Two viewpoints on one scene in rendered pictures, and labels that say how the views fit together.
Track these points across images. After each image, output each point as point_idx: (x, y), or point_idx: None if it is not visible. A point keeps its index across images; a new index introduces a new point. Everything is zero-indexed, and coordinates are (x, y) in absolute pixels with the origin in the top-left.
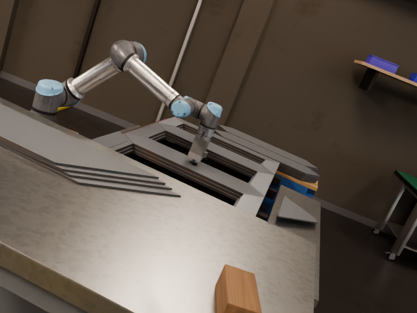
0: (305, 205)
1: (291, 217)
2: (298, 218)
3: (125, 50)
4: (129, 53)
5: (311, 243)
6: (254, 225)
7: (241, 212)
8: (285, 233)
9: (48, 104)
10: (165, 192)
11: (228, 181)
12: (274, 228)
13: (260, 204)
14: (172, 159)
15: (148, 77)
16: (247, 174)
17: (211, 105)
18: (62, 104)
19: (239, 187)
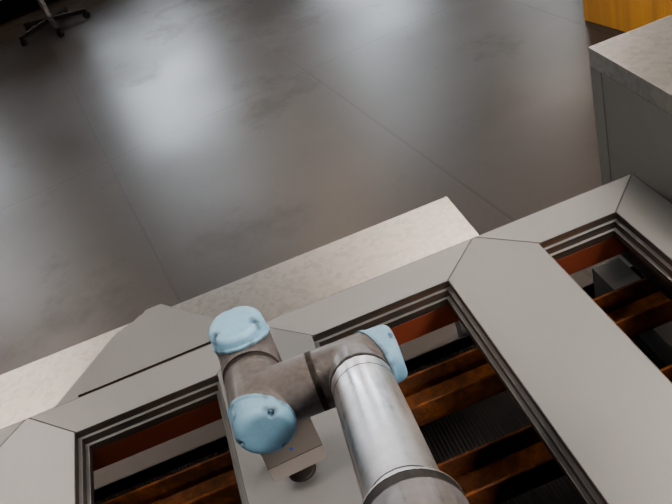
0: (26, 390)
1: (213, 320)
2: (198, 316)
3: (448, 500)
4: (439, 481)
5: (593, 48)
6: (668, 63)
7: (662, 80)
8: (621, 57)
9: None
10: None
11: None
12: (631, 62)
13: (319, 300)
14: (357, 496)
15: (416, 424)
16: (90, 460)
17: (262, 318)
18: None
19: (288, 358)
